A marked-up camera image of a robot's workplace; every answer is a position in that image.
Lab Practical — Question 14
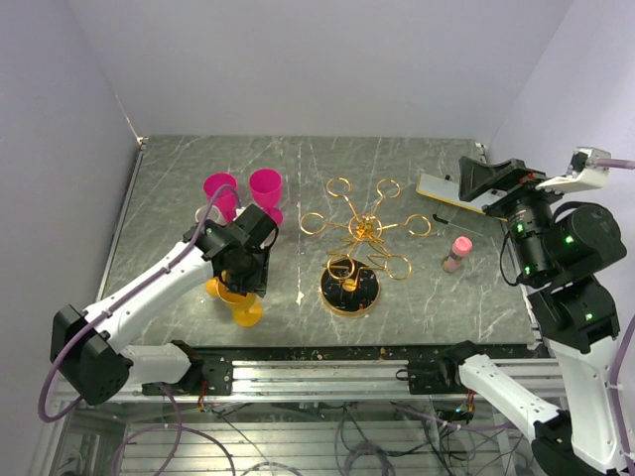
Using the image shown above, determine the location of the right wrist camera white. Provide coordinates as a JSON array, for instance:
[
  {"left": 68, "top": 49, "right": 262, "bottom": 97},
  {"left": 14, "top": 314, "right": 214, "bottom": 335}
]
[{"left": 536, "top": 147, "right": 612, "bottom": 193}]

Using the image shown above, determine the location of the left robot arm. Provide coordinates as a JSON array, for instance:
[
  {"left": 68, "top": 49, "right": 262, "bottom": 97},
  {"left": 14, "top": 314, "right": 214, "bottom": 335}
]
[{"left": 51, "top": 204, "right": 279, "bottom": 406}]

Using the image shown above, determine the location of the yellow rimmed white board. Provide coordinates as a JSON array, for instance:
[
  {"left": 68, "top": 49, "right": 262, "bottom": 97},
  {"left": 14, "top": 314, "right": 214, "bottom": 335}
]
[{"left": 416, "top": 174, "right": 500, "bottom": 214}]

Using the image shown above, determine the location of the clear wine glass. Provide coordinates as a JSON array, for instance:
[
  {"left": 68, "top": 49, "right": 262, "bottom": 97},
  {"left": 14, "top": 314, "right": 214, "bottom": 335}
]
[{"left": 194, "top": 205, "right": 226, "bottom": 225}]

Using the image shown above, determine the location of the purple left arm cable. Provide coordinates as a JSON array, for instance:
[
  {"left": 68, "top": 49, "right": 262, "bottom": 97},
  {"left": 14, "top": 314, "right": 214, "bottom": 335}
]
[{"left": 38, "top": 183, "right": 243, "bottom": 423}]

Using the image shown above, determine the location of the gold wire glass rack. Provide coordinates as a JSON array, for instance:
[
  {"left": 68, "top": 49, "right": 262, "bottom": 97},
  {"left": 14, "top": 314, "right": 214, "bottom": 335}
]
[{"left": 299, "top": 177, "right": 432, "bottom": 317}]

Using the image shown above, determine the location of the magenta wine glass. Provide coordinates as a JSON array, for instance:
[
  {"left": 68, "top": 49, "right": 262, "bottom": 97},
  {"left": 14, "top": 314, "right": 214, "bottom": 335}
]
[
  {"left": 248, "top": 169, "right": 284, "bottom": 226},
  {"left": 202, "top": 173, "right": 238, "bottom": 223}
]

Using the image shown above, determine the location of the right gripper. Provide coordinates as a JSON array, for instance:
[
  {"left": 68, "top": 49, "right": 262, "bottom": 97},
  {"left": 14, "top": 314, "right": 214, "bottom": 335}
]
[{"left": 458, "top": 154, "right": 579, "bottom": 279}]

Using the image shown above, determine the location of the small pink capped bottle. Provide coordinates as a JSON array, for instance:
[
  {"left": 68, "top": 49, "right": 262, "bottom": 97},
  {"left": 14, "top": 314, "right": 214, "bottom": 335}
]
[{"left": 442, "top": 236, "right": 473, "bottom": 273}]

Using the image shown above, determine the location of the aluminium frame rail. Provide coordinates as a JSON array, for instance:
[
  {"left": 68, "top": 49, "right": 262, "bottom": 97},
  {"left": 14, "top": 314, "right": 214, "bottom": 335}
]
[{"left": 54, "top": 357, "right": 570, "bottom": 398}]

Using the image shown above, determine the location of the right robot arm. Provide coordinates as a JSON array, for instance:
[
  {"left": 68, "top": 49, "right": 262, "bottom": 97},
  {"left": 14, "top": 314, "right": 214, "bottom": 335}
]
[{"left": 437, "top": 148, "right": 634, "bottom": 475}]

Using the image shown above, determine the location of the orange wine glass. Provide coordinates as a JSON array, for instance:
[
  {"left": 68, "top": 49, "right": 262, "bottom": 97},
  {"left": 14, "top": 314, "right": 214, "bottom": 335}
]
[
  {"left": 219, "top": 293, "right": 263, "bottom": 327},
  {"left": 204, "top": 277, "right": 234, "bottom": 303}
]

